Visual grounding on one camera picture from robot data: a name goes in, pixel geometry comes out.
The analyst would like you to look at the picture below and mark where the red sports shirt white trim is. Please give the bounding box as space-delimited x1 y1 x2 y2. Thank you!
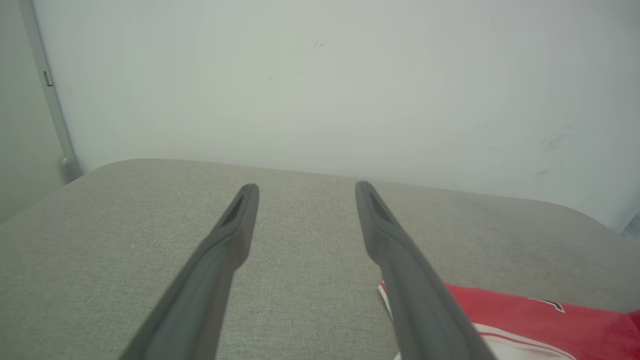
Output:
377 280 640 360

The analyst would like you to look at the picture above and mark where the grey vertical wall strip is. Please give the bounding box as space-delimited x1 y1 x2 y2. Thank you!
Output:
19 0 84 185

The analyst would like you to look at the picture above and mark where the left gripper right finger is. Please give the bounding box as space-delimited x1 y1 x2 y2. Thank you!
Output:
354 180 497 360

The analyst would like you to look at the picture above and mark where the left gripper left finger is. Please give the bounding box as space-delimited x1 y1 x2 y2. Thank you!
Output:
119 183 260 360

